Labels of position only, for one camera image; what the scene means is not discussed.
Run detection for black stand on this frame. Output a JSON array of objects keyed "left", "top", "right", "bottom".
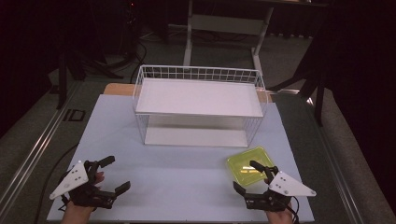
[{"left": 55, "top": 50, "right": 69, "bottom": 110}]

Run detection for person's right hand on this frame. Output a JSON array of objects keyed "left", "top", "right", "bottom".
[{"left": 264, "top": 203, "right": 295, "bottom": 224}]

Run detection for metal floor rail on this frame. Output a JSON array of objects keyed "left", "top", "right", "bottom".
[
  {"left": 306, "top": 96, "right": 366, "bottom": 224},
  {"left": 0, "top": 79, "right": 82, "bottom": 214}
]

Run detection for white wire shelf rack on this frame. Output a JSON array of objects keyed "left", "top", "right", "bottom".
[{"left": 132, "top": 64, "right": 269, "bottom": 148}]

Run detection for black stand legs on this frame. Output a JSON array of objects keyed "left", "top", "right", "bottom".
[{"left": 270, "top": 60, "right": 329, "bottom": 127}]

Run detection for person's left hand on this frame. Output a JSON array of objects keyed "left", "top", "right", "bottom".
[{"left": 60, "top": 171, "right": 106, "bottom": 224}]

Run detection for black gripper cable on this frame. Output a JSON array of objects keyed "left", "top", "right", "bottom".
[{"left": 288, "top": 195, "right": 301, "bottom": 224}]

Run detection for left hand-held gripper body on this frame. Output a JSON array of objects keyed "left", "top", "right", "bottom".
[{"left": 49, "top": 160, "right": 117, "bottom": 210}]

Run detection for light blue table mat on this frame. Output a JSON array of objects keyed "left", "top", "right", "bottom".
[{"left": 46, "top": 93, "right": 316, "bottom": 223}]

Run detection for bundle of black floor cables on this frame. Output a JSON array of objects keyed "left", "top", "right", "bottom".
[{"left": 81, "top": 38, "right": 148, "bottom": 84}]

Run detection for yellow-green square plate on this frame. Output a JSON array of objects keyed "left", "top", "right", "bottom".
[{"left": 226, "top": 146, "right": 276, "bottom": 188}]

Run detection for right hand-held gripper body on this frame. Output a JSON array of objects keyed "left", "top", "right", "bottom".
[{"left": 244, "top": 165, "right": 318, "bottom": 213}]

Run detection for white metal desk frame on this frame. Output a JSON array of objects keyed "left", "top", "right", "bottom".
[{"left": 182, "top": 0, "right": 331, "bottom": 74}]

